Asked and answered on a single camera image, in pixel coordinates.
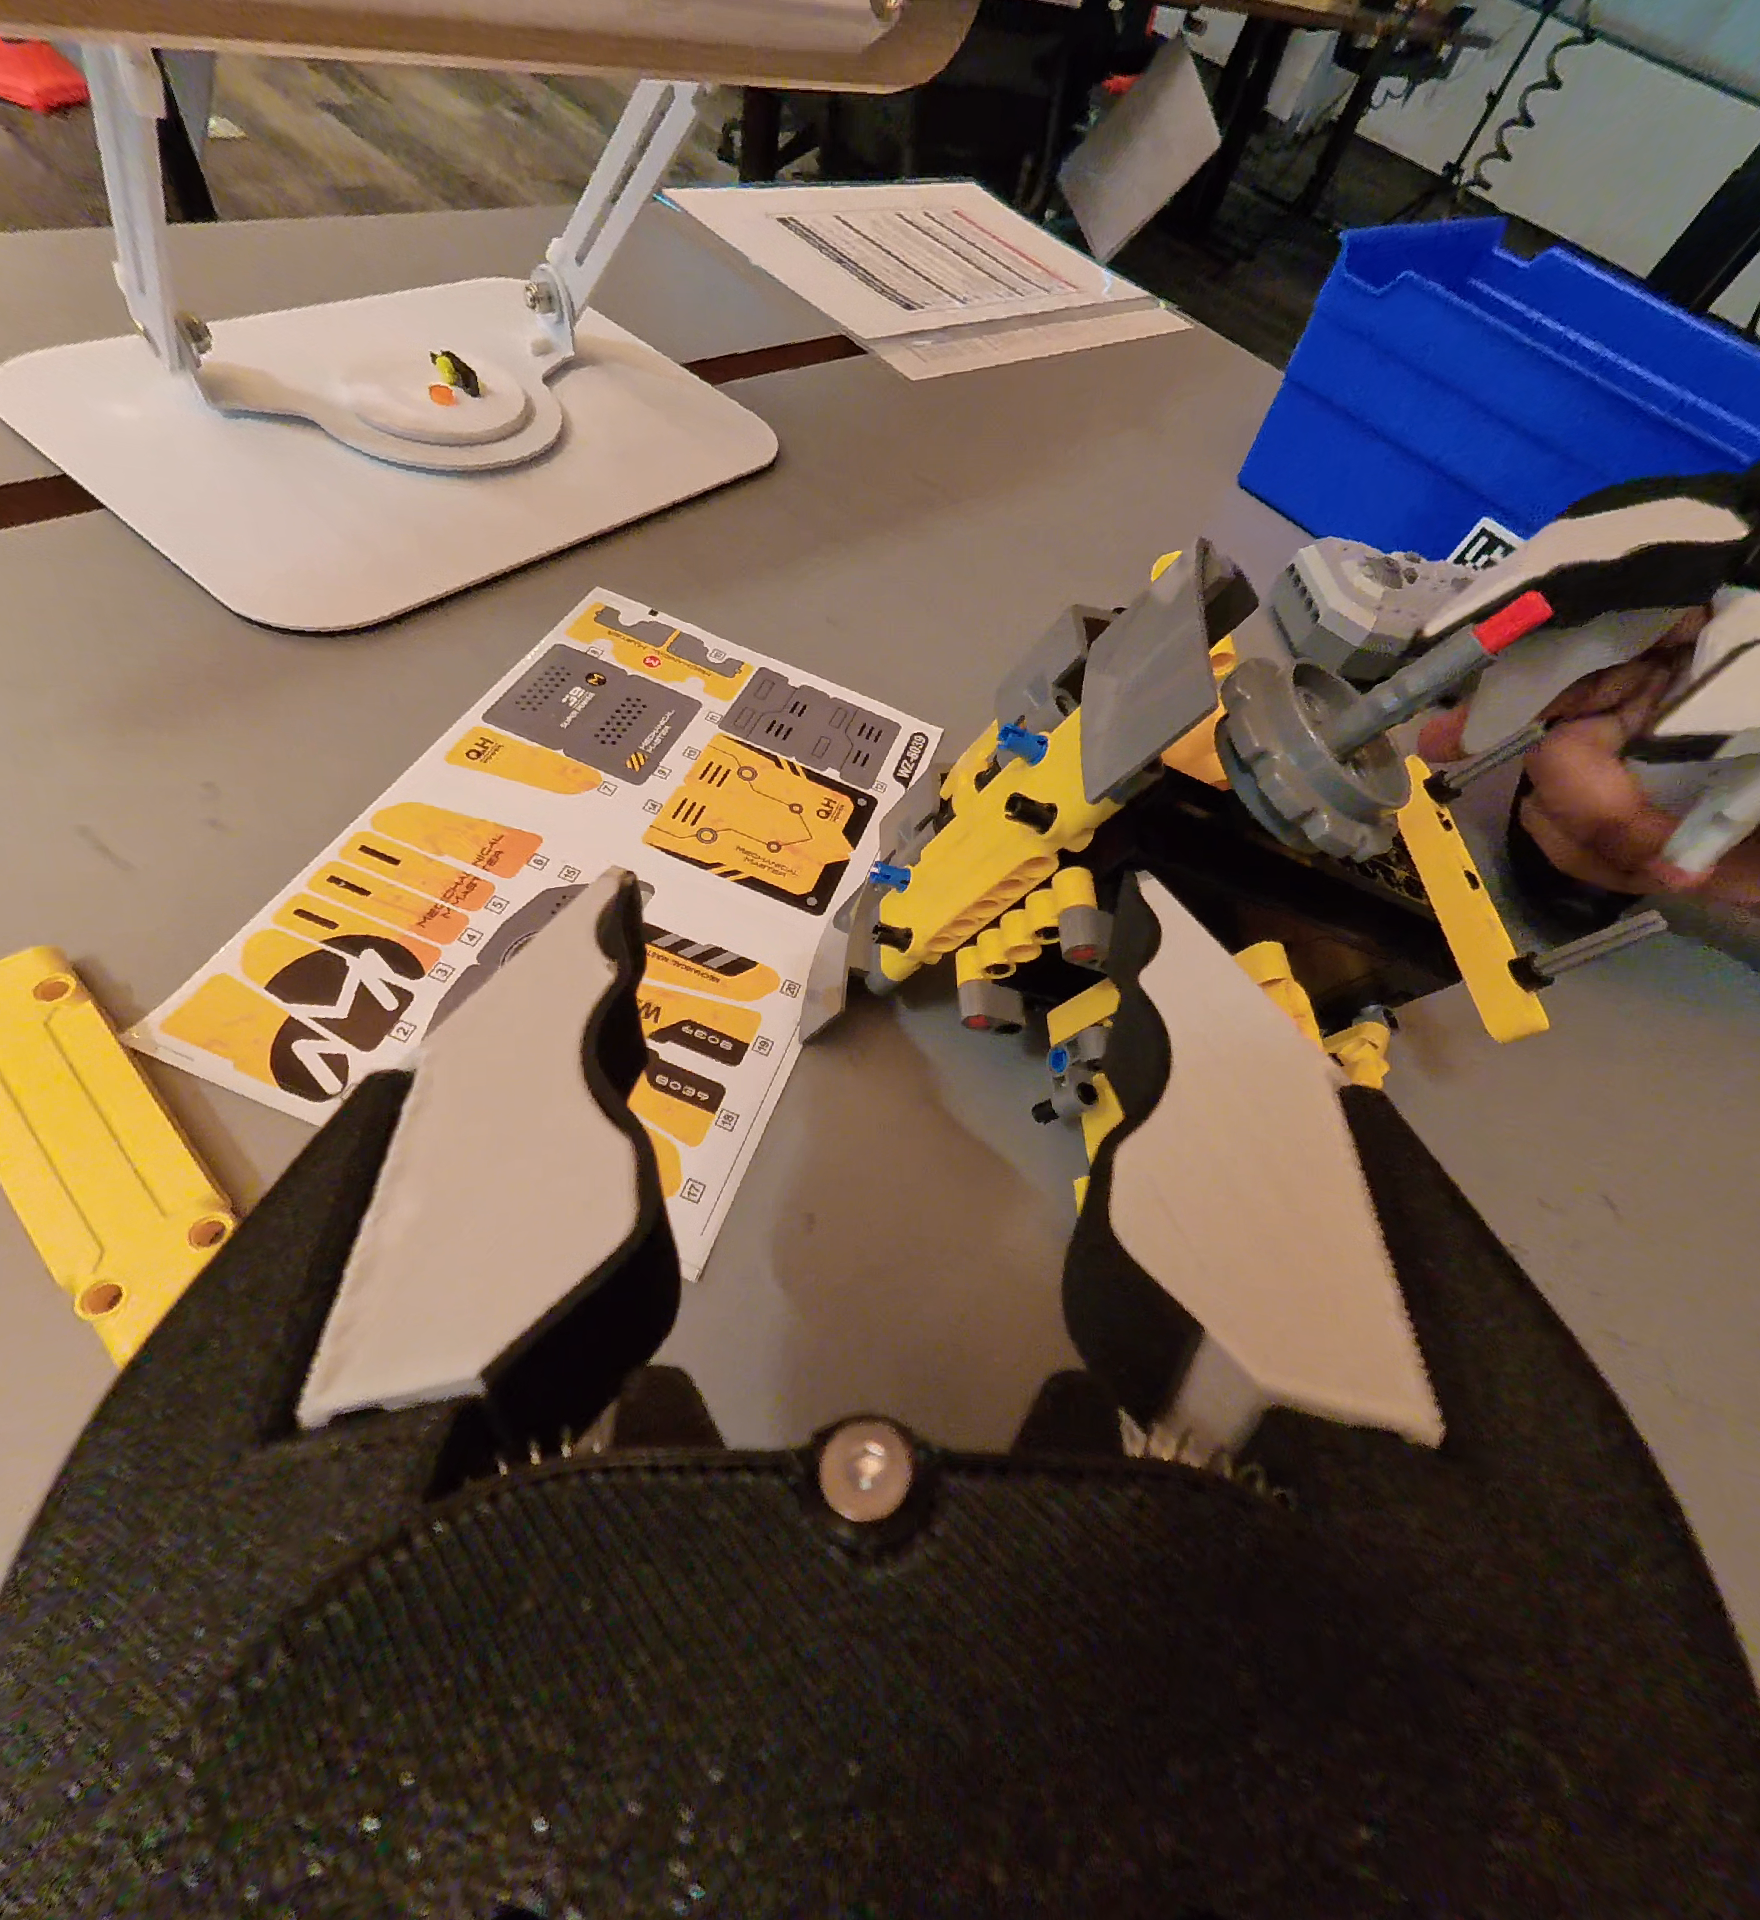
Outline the coiled cable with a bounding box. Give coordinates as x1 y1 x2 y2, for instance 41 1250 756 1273
1471 23 1595 181

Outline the grey axle with red tip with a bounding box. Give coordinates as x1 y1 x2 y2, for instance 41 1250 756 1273
1337 589 1557 752

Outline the grey toothed toy wheel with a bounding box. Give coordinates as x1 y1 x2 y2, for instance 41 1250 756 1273
1217 659 1399 859

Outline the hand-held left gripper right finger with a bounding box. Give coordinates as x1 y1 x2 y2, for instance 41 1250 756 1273
1061 870 1447 1453

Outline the hanging white paper sheet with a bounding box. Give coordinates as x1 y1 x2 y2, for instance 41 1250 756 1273
1055 30 1224 264

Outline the yellow toy brick panel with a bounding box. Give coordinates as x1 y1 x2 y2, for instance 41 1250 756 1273
0 945 239 1370

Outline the blue plastic bin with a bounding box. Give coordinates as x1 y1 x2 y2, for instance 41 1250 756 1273
1237 218 1760 601

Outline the laminated paper sheet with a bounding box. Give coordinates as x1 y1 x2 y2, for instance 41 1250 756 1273
661 180 1198 379

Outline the person's right hand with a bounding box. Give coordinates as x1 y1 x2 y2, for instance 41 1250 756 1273
1419 659 1760 1036

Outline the grey toy motor block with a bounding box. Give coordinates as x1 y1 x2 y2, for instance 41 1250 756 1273
1266 537 1482 677

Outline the yellow and grey sticker sheet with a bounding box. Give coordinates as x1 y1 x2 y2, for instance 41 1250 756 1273
122 585 946 1284

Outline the white book stand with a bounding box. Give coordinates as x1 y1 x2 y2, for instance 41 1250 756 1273
0 0 980 636

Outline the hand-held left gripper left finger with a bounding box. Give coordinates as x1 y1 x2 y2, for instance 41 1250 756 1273
292 867 686 1443

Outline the yellow toy brick vehicle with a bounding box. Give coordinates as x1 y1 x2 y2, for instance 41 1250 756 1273
796 542 1669 1216

